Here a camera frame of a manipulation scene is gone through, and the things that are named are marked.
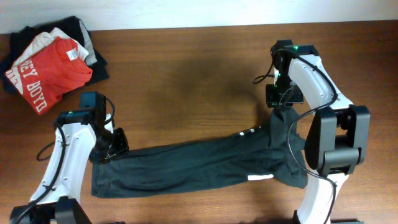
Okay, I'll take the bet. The dark green t-shirt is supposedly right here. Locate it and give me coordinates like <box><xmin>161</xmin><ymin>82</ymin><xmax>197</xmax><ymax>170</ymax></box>
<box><xmin>91</xmin><ymin>109</ymin><xmax>308</xmax><ymax>198</ymax></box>

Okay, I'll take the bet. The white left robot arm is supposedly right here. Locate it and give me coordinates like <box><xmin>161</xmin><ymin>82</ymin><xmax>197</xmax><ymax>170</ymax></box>
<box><xmin>9</xmin><ymin>91</ymin><xmax>129</xmax><ymax>223</ymax></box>

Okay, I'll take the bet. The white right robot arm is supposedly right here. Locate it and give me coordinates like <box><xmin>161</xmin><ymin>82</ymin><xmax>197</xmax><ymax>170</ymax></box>
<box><xmin>266</xmin><ymin>39</ymin><xmax>371</xmax><ymax>223</ymax></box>

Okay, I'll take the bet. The red printed folded shirt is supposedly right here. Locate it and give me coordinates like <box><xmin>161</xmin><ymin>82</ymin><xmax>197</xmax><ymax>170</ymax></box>
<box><xmin>5</xmin><ymin>37</ymin><xmax>93</xmax><ymax>115</ymax></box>

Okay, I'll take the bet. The white grey folded shirt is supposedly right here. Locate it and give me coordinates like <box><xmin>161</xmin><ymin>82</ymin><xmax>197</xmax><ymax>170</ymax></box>
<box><xmin>11</xmin><ymin>16</ymin><xmax>97</xmax><ymax>67</ymax></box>

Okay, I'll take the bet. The black folded garment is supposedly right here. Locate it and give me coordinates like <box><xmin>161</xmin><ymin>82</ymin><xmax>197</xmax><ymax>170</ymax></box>
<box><xmin>1</xmin><ymin>16</ymin><xmax>109</xmax><ymax>94</ymax></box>

